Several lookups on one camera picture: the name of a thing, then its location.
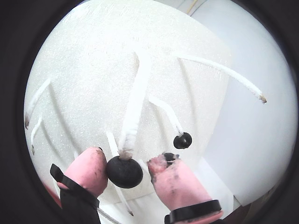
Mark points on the pink tipped gripper finger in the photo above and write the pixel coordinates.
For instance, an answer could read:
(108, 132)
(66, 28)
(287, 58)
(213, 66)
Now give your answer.
(86, 172)
(180, 186)

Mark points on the red collapsible silicone cup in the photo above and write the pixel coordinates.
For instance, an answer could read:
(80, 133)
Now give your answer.
(54, 196)

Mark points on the white paper sheet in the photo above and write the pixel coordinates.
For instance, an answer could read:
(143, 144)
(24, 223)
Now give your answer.
(217, 184)

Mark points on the thick white pipe cleaner stem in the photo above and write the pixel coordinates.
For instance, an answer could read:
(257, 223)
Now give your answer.
(112, 142)

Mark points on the small dark blueberry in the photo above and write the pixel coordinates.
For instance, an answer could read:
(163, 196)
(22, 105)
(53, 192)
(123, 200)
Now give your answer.
(182, 140)

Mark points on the white foam board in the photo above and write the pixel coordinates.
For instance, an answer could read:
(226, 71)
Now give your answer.
(93, 70)

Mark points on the thin wooden stick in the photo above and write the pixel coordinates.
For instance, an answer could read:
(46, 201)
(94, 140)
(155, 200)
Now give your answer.
(191, 7)

